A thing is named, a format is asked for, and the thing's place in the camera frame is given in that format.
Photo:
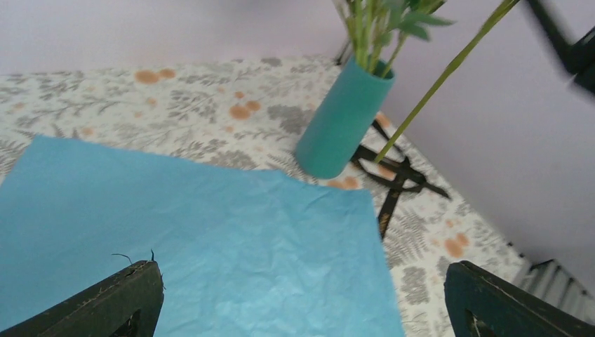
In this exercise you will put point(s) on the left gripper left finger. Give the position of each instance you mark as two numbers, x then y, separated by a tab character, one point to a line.
128	303

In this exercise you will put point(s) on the teal cylindrical vase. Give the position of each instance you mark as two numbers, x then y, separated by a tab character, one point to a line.
342	119

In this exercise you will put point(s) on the peach rose stem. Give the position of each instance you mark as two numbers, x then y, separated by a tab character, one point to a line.
377	29

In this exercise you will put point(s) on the artificial flower bouquet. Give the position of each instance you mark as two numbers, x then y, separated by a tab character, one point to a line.
501	10

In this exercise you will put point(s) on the floral patterned table mat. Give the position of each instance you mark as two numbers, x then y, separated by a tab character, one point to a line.
249	115

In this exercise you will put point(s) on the black ribbon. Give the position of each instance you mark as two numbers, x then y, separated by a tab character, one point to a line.
406	179

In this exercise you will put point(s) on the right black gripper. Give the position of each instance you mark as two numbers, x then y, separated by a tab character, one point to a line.
576	58

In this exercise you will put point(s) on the aluminium rail frame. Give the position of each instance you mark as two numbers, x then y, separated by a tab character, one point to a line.
560	285

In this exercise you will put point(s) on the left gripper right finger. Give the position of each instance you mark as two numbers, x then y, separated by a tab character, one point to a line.
480	303

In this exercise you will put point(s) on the blue wrapping paper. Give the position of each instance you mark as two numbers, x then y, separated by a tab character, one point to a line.
242	253

